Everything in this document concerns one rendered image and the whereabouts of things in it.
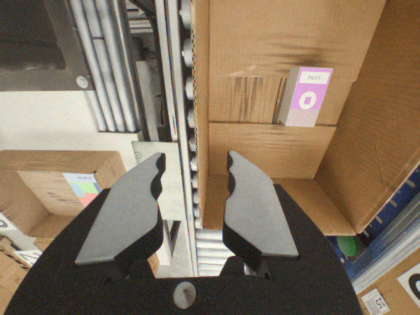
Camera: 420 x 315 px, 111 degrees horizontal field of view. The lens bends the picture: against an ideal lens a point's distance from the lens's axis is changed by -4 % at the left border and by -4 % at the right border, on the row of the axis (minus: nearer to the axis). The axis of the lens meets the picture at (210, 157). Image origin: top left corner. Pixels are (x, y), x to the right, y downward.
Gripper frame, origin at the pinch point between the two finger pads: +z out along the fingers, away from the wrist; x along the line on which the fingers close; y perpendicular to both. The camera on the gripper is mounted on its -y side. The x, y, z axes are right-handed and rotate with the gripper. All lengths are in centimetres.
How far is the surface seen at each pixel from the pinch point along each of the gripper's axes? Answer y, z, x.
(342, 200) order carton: 17.2, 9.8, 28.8
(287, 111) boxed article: 1.3, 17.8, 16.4
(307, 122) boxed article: 2.9, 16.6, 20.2
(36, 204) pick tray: 35, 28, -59
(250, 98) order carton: -0.2, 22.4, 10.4
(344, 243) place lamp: 40, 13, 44
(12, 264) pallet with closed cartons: 266, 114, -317
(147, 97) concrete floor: 13, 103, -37
